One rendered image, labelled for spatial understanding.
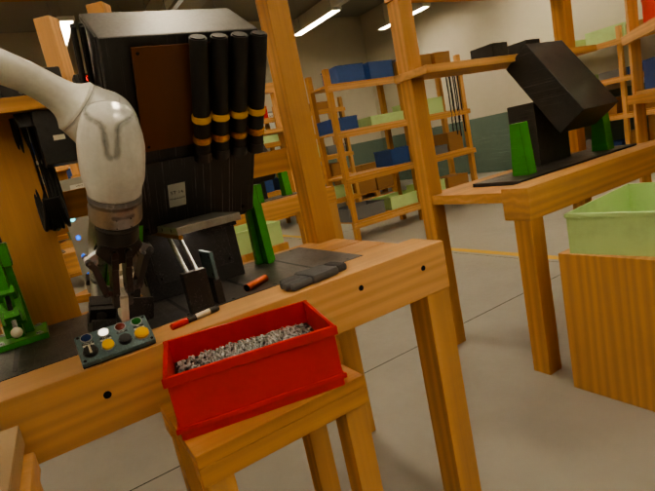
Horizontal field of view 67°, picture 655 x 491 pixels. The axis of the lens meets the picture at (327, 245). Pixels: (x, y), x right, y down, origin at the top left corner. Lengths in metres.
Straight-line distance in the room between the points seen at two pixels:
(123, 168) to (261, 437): 0.51
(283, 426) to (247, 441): 0.07
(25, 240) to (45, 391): 0.66
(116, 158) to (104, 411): 0.56
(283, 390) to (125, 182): 0.45
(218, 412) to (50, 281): 0.92
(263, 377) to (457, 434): 0.96
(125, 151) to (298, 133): 1.16
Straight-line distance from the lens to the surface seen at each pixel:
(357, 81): 6.69
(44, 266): 1.71
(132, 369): 1.16
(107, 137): 0.86
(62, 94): 1.01
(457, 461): 1.79
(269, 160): 1.98
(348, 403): 0.99
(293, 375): 0.93
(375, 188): 11.20
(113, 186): 0.89
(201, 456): 0.89
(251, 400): 0.93
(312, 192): 1.96
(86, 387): 1.16
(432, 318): 1.55
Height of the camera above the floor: 1.23
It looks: 11 degrees down
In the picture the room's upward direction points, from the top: 12 degrees counter-clockwise
